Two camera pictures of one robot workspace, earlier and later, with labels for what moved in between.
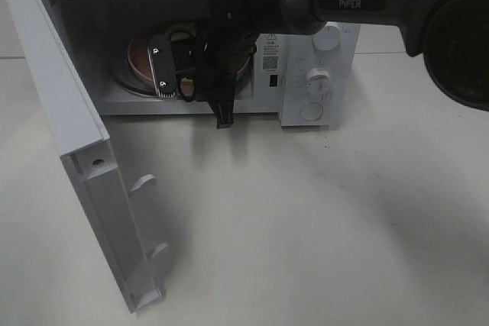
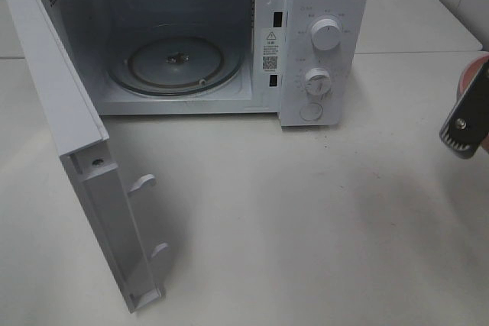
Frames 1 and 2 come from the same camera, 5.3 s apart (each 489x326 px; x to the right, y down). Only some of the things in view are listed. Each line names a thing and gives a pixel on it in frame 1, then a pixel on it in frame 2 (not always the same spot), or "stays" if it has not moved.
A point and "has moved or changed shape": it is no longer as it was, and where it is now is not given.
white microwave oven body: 111,9 stays
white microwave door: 106,197 stays
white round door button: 311,111 stays
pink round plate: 138,63 has moved or changed shape
